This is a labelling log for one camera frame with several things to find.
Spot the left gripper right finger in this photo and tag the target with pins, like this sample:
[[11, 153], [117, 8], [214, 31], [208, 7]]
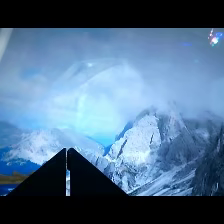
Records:
[[86, 178]]

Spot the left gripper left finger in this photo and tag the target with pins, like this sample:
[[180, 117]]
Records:
[[50, 178]]

